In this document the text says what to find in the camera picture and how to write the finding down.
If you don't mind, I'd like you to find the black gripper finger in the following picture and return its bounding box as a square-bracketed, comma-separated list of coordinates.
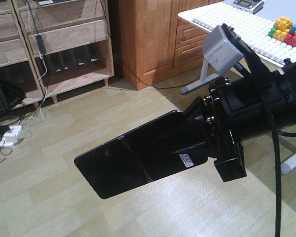
[183, 97, 208, 123]
[152, 120, 218, 158]

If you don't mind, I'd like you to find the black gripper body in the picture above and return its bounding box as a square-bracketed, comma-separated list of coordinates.
[202, 78, 274, 182]

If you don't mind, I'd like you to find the black smartphone with sticker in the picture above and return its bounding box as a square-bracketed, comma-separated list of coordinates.
[74, 110, 208, 199]

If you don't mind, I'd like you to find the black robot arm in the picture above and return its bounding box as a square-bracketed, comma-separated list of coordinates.
[152, 62, 296, 182]

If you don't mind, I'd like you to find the grey table leg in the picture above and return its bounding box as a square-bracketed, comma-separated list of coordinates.
[180, 59, 220, 95]

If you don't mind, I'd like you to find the white building block baseplate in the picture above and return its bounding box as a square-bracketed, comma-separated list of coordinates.
[188, 0, 296, 65]

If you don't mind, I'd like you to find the wooden cabinet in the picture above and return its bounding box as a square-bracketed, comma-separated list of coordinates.
[118, 0, 214, 90]

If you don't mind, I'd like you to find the colourful toy block pile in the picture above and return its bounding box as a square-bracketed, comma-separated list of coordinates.
[268, 16, 296, 47]

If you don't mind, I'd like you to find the digital scale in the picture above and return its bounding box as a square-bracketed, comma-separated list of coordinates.
[232, 0, 264, 14]

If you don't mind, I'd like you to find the black power adapter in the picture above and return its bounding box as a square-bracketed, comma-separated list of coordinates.
[36, 35, 46, 55]

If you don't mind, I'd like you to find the wooden shelf unit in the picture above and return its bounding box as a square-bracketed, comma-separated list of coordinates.
[0, 0, 114, 106]

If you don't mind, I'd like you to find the white power strip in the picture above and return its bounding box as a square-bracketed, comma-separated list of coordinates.
[0, 125, 23, 150]

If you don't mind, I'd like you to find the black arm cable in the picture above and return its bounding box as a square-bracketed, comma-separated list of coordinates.
[222, 23, 296, 237]

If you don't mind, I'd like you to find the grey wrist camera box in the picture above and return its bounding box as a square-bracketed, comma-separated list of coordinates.
[203, 25, 244, 75]

